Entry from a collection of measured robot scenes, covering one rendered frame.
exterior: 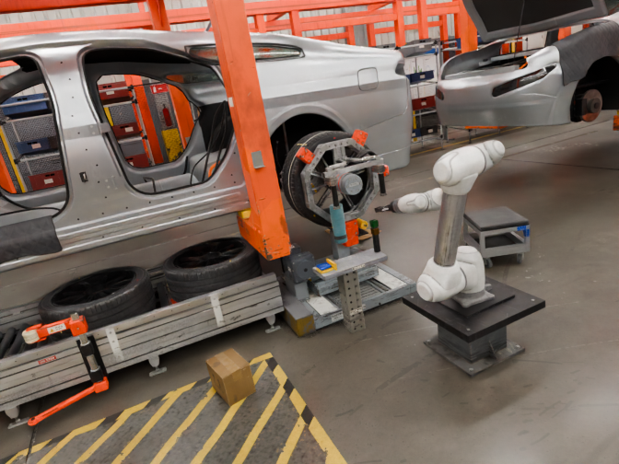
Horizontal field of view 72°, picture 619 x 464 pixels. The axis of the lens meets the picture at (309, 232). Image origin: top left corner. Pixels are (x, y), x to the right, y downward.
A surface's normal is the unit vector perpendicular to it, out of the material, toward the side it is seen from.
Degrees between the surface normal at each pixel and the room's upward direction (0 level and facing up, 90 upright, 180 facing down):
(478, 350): 90
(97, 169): 89
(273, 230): 90
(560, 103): 96
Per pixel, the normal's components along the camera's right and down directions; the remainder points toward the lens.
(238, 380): 0.58, 0.16
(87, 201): 0.40, 0.25
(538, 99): -0.35, 0.36
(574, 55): 0.01, 0.24
